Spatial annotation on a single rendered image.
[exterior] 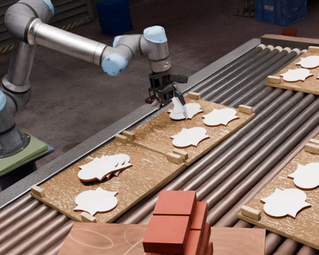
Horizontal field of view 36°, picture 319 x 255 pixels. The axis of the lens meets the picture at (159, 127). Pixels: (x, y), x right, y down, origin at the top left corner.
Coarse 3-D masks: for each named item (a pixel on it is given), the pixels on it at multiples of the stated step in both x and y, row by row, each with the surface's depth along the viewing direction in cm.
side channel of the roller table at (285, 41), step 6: (264, 36) 266; (270, 36) 264; (276, 36) 263; (282, 36) 262; (288, 36) 261; (264, 42) 266; (270, 42) 264; (276, 42) 261; (282, 42) 259; (288, 42) 257; (294, 42) 254; (300, 42) 252; (306, 42) 250; (312, 42) 248; (318, 42) 247; (294, 48) 256; (306, 48) 251
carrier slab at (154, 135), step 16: (208, 112) 200; (240, 112) 196; (144, 128) 196; (160, 128) 194; (176, 128) 192; (208, 128) 188; (224, 128) 186; (144, 144) 184; (160, 144) 183; (208, 144) 178; (192, 160) 171
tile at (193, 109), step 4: (188, 104) 207; (192, 104) 206; (196, 104) 206; (188, 108) 203; (192, 108) 203; (196, 108) 202; (200, 108) 203; (168, 112) 204; (172, 112) 202; (188, 112) 200; (192, 112) 200; (196, 112) 199; (200, 112) 200; (172, 116) 199; (176, 116) 198; (180, 116) 198; (188, 116) 197; (192, 116) 197; (176, 120) 197; (180, 120) 197
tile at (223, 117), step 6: (228, 108) 198; (210, 114) 196; (216, 114) 195; (222, 114) 194; (228, 114) 194; (234, 114) 193; (204, 120) 192; (210, 120) 191; (216, 120) 191; (222, 120) 190; (228, 120) 189; (210, 126) 189; (216, 126) 188
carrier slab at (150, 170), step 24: (120, 144) 187; (72, 168) 176; (144, 168) 169; (168, 168) 167; (48, 192) 165; (72, 192) 163; (120, 192) 159; (144, 192) 157; (72, 216) 152; (96, 216) 150
